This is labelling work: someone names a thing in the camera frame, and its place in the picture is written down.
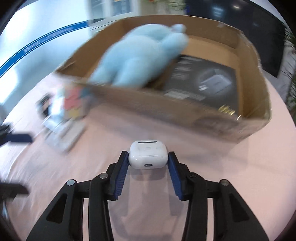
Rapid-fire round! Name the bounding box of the black dog figurine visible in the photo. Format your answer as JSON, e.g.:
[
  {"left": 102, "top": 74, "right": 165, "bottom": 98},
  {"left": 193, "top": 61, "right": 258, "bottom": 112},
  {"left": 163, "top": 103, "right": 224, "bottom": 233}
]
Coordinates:
[{"left": 36, "top": 93, "right": 54, "bottom": 119}]

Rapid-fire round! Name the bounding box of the leafy green plant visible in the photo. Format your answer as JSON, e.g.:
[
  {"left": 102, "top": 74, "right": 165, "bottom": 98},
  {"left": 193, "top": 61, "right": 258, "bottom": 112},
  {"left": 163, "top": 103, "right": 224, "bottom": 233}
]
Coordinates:
[{"left": 147, "top": 0, "right": 187, "bottom": 11}]

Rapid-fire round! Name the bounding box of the large black tv screen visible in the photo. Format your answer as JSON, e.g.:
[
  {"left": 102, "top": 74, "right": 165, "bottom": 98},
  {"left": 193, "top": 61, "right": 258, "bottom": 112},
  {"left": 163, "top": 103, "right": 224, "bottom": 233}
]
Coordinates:
[{"left": 186, "top": 0, "right": 285, "bottom": 77}]

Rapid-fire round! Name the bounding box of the grey metal filing cabinet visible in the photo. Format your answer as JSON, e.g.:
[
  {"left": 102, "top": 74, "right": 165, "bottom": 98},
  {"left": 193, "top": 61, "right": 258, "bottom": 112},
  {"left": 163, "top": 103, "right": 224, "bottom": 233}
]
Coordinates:
[{"left": 88, "top": 0, "right": 140, "bottom": 34}]

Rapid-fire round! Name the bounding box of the potted palm plant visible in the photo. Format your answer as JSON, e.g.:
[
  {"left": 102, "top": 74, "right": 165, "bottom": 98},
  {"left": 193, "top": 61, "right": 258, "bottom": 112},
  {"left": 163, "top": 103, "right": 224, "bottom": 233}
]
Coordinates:
[{"left": 280, "top": 26, "right": 295, "bottom": 114}]

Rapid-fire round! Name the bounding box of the cardboard box tray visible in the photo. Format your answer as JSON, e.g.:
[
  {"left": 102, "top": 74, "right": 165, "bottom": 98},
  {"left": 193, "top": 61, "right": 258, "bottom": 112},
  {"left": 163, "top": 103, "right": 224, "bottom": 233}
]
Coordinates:
[{"left": 55, "top": 15, "right": 271, "bottom": 142}]

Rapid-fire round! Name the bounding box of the grey folding phone stand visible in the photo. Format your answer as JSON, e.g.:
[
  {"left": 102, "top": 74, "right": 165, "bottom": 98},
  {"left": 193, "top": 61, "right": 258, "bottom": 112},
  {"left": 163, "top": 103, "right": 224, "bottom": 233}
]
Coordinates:
[{"left": 42, "top": 116, "right": 86, "bottom": 153}]

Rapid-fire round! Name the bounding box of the pink bed sheet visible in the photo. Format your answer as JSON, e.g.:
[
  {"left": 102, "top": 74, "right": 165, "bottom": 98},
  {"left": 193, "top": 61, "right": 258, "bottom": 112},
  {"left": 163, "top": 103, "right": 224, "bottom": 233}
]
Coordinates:
[{"left": 0, "top": 69, "right": 296, "bottom": 241}]

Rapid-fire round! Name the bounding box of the black product box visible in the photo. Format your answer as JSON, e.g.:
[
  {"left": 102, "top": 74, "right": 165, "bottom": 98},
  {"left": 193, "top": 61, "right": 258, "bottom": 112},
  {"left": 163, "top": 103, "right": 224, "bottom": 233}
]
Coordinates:
[{"left": 162, "top": 55, "right": 239, "bottom": 115}]

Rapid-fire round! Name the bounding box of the pastel rubik's cube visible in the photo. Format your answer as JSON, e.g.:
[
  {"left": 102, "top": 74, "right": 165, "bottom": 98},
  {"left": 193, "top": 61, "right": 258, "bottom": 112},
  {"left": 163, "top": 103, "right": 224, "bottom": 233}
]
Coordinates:
[{"left": 54, "top": 86, "right": 91, "bottom": 120}]

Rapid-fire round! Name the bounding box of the white earbuds case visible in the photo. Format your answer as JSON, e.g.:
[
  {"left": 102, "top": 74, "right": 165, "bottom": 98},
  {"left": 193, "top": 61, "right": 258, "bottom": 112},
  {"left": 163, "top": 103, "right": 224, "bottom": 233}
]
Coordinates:
[{"left": 128, "top": 140, "right": 168, "bottom": 170}]

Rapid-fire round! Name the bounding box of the blue plush bear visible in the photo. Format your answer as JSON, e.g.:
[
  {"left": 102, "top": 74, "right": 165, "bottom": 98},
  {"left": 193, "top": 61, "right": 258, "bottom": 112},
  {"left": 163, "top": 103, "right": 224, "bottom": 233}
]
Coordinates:
[{"left": 88, "top": 24, "right": 189, "bottom": 88}]

